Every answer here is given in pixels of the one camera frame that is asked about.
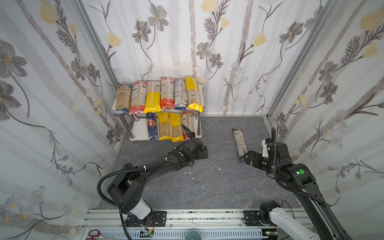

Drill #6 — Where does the yellow-top spaghetti pack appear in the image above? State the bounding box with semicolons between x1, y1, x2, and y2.
185;76;203;113

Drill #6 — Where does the yellow Pastatime pack front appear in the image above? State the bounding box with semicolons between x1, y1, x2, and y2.
170;113;184;143

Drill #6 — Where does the small red-end spaghetti pack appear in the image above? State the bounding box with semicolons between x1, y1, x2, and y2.
182;111;194;141

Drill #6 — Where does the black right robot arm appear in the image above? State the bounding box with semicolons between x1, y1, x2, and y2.
245;128;351;240

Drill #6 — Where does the blue Barilla spaghetti pack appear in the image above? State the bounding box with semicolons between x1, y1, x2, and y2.
146;113;158;141

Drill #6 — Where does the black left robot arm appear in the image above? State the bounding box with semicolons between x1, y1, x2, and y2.
97;126;208;226

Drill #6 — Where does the yellow pastatime pack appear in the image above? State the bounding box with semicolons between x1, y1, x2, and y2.
170;113;184;143
158;112;172;141

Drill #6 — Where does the clear blue-end spaghetti pack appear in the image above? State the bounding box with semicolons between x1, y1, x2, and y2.
233;129;248;163

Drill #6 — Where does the yellow-end spaghetti pack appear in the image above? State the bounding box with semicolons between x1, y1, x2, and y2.
144;81;162;113

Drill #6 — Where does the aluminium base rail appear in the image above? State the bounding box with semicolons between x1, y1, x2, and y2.
80;209;331;240

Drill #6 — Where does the dark blue-top spaghetti pack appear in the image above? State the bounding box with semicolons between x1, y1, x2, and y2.
114;84;132;116

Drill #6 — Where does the blue clear label spaghetti pack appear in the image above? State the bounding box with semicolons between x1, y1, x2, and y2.
174;79;188;111

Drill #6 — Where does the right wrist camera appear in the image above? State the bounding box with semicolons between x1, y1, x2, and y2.
262;138;272;158

